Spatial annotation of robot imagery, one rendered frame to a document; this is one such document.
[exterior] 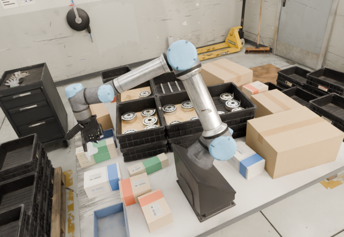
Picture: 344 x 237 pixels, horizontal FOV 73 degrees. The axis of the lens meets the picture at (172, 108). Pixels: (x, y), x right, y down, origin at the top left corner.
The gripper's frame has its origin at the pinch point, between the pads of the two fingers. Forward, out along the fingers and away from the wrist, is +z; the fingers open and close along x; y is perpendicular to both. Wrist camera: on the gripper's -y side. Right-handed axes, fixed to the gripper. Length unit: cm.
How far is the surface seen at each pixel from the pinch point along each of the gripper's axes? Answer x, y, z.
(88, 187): 0.9, -9.9, 22.7
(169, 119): 49, 37, 16
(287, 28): 323, 256, 28
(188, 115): 50, 51, 16
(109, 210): -11.0, 2.6, 28.9
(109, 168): 12.4, 0.1, 21.5
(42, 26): 323, -156, -41
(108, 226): -16.9, 1.8, 32.9
